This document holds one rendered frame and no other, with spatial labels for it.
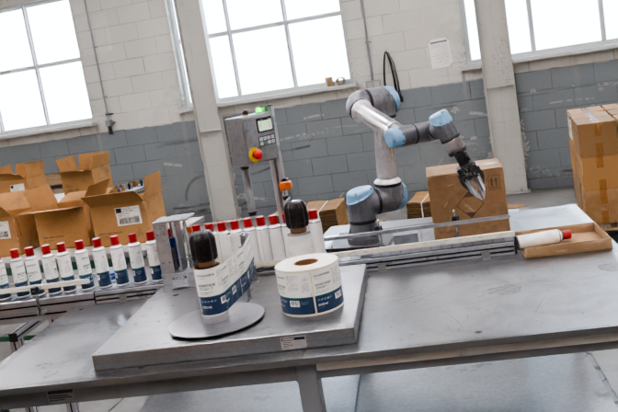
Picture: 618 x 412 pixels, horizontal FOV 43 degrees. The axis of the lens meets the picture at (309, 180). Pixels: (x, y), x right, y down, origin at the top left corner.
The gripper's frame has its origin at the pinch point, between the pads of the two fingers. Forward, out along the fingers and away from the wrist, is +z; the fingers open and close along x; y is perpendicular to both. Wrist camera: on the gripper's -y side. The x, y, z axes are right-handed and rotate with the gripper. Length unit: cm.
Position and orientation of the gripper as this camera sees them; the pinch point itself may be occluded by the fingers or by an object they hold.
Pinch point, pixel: (481, 196)
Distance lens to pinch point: 297.4
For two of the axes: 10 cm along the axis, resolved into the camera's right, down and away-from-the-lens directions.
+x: 8.7, -4.6, -1.9
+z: 4.8, 8.7, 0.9
